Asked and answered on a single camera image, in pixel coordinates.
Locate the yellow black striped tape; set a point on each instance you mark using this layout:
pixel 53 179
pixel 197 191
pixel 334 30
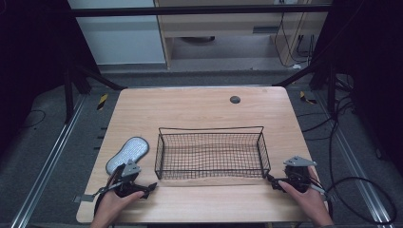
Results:
pixel 102 102
pixel 306 98

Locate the person's right hand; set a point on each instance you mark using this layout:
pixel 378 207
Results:
pixel 309 200

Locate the black horizontal frame bar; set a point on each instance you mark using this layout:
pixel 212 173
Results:
pixel 199 11

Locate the person's left hand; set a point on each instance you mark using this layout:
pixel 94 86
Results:
pixel 111 206

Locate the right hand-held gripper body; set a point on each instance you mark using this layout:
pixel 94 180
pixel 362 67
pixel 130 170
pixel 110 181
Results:
pixel 297 174

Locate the black metal frame stand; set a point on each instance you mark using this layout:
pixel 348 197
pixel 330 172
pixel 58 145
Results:
pixel 76 82
pixel 320 76

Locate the aluminium floor rail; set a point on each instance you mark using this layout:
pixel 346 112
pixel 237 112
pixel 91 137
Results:
pixel 355 161
pixel 47 161

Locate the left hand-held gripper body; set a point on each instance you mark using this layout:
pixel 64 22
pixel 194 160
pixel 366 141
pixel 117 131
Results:
pixel 130 169

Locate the white cabinet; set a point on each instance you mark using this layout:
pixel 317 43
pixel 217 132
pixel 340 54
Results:
pixel 120 38

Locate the grey tape piece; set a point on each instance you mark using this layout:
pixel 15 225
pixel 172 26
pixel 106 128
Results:
pixel 83 198

